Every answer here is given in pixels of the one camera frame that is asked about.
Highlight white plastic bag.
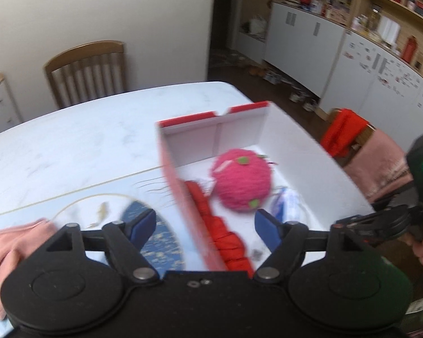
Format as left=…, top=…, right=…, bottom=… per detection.
left=249, top=16, right=267, bottom=36

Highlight pink towel on chair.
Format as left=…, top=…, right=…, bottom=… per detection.
left=344, top=130, right=413, bottom=203

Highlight brown wooden chair at wall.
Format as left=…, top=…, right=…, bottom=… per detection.
left=43, top=40, right=128, bottom=109

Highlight white usb cable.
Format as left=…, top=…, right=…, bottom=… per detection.
left=269, top=185, right=304, bottom=226

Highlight wooden chair with clothes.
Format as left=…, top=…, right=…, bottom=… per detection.
left=320, top=108, right=375, bottom=166

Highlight pink fuzzy round plush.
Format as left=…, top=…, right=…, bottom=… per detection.
left=211, top=149, right=272, bottom=212

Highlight white sneakers on floor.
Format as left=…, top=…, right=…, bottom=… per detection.
left=262, top=70, right=319, bottom=112

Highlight pink fleece cloth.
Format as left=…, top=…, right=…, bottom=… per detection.
left=0, top=218, right=58, bottom=321

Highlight red cloth on chair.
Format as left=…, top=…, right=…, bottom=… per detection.
left=320, top=108, right=369, bottom=157

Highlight red thermos bottle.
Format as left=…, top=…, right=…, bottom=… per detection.
left=400, top=36, right=417, bottom=64

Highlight red cloth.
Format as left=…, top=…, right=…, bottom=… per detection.
left=320, top=108, right=369, bottom=157
left=185, top=181, right=254, bottom=278

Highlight white canisters on counter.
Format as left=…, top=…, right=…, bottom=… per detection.
left=377, top=15, right=400, bottom=45

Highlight white cabinet row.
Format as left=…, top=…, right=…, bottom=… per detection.
left=238, top=3, right=423, bottom=150

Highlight red white cardboard box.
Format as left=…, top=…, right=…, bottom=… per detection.
left=158, top=101, right=372, bottom=271

